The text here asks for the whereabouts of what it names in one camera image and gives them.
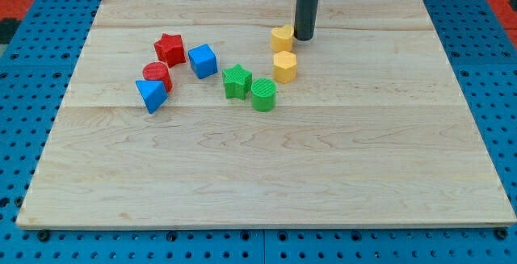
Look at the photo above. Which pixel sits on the green cylinder block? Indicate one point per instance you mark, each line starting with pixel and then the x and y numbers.
pixel 263 92

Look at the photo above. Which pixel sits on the green star block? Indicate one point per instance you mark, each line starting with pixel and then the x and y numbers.
pixel 237 82

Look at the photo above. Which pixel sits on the yellow hexagon block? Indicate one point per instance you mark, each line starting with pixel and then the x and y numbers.
pixel 284 67

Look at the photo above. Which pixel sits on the blue cube block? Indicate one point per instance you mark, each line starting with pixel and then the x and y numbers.
pixel 203 61

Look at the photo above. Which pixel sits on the yellow heart block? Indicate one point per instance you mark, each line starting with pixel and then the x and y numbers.
pixel 282 38

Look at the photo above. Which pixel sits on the blue triangular prism block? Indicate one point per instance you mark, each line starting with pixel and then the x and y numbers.
pixel 153 94

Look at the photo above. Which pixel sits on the red cylinder block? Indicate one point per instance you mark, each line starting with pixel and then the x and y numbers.
pixel 158 71

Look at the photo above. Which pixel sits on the red star block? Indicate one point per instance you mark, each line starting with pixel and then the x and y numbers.
pixel 170 50

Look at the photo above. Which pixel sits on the light wooden board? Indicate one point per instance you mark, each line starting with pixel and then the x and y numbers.
pixel 374 132

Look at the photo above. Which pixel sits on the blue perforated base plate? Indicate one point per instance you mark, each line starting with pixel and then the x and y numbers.
pixel 37 66

